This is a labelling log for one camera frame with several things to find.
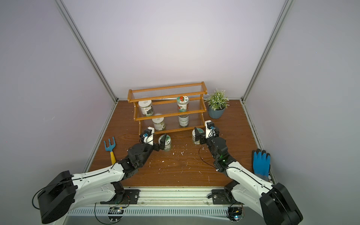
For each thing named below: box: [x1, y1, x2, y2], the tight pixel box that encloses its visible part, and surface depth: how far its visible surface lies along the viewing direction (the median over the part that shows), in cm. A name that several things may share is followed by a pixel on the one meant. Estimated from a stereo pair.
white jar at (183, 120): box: [178, 114, 190, 128], surface depth 95 cm
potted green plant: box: [204, 88, 231, 120], surface depth 99 cm
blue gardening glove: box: [252, 148, 271, 182], surface depth 87 cm
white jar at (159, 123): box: [151, 117, 166, 131], surface depth 96 cm
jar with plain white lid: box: [137, 99, 154, 117], surface depth 87 cm
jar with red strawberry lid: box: [176, 95, 190, 113], surface depth 91 cm
